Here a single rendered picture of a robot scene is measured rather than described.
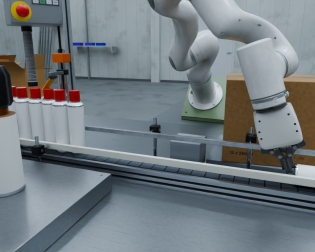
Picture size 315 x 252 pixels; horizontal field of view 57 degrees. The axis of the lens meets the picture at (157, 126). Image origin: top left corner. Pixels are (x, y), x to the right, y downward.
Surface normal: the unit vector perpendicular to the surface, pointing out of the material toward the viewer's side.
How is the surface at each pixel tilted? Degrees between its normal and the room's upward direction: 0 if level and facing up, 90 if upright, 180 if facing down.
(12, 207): 0
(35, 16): 90
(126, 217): 0
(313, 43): 90
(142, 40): 90
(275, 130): 92
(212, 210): 0
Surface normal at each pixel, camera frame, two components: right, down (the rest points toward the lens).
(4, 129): 0.77, 0.17
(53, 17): 0.57, 0.22
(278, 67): 0.59, -0.10
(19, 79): -0.26, 0.26
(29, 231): 0.00, -0.96
